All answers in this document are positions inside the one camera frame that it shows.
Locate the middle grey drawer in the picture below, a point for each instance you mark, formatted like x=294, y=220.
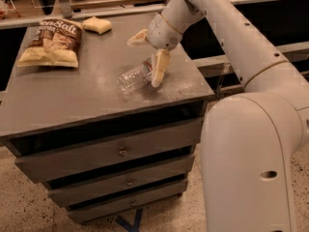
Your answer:
x=133, y=178

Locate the grey metal railing frame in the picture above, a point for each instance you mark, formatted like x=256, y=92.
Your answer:
x=282, y=21

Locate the grey drawer cabinet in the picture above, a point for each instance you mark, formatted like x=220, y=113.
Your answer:
x=50, y=108

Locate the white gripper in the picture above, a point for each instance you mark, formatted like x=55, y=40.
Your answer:
x=161, y=33

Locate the brown sea salt chip bag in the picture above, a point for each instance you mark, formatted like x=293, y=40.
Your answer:
x=56, y=43

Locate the bottom grey drawer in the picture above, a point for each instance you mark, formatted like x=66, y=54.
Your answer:
x=131, y=201

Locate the grey drawer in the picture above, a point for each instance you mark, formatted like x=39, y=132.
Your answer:
x=133, y=178
x=57, y=164
x=131, y=201

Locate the yellow sponge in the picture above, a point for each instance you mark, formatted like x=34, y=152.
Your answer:
x=97, y=25

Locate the clear plastic water bottle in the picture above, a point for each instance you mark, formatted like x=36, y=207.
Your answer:
x=136, y=78

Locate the top grey drawer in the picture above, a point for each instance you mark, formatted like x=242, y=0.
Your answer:
x=57, y=164

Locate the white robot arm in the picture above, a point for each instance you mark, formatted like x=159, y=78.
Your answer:
x=247, y=139

